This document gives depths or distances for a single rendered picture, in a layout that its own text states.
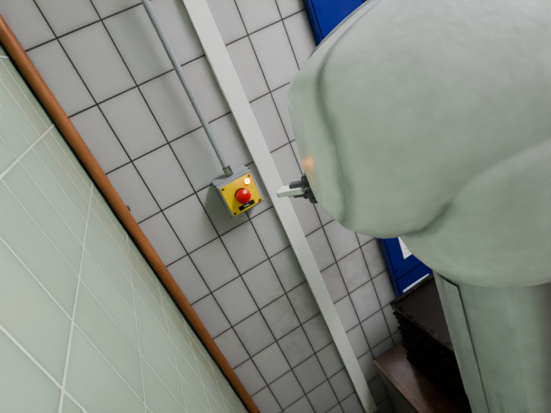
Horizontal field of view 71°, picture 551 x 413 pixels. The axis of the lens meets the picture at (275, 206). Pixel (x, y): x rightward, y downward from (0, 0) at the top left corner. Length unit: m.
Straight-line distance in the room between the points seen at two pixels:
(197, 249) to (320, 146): 0.95
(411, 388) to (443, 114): 1.40
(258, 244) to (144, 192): 0.37
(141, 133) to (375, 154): 0.87
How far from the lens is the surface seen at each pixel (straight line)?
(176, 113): 1.02
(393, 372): 1.59
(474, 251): 0.23
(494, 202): 0.21
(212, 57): 1.01
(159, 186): 1.04
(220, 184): 1.00
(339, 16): 1.14
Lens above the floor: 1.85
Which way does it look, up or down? 26 degrees down
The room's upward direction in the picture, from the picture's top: 24 degrees counter-clockwise
